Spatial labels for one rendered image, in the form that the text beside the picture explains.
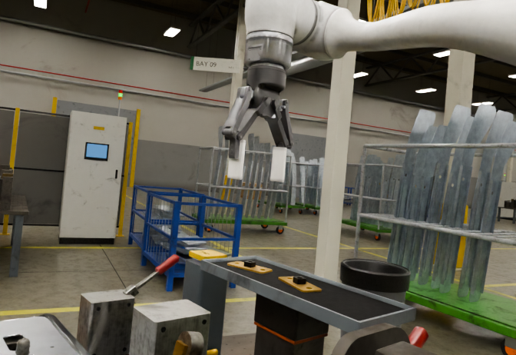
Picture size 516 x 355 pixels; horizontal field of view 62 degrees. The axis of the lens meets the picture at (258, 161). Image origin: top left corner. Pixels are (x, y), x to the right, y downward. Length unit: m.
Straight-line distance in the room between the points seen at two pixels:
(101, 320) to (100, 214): 6.18
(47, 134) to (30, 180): 0.78
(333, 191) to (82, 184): 4.12
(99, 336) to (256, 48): 0.63
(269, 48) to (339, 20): 0.18
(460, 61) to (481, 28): 7.62
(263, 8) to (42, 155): 7.12
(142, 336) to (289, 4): 0.61
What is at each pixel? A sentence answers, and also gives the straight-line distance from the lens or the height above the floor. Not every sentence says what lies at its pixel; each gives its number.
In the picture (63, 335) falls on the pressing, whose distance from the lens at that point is 0.95.
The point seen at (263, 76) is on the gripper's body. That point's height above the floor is 1.52.
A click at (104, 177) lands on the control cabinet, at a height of 1.03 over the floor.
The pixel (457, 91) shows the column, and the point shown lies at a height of 3.01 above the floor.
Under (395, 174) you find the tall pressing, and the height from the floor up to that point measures 1.58.
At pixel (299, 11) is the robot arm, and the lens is 0.85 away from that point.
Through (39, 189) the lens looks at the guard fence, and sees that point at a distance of 7.83.
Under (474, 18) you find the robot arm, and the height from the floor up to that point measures 1.57.
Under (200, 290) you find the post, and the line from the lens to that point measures 0.92.
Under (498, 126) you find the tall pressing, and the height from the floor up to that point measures 2.00.
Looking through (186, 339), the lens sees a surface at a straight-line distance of 0.66.
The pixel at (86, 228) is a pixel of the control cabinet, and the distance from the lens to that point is 7.11.
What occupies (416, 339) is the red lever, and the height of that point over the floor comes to 1.15.
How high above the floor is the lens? 1.34
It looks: 1 degrees up
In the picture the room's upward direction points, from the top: 5 degrees clockwise
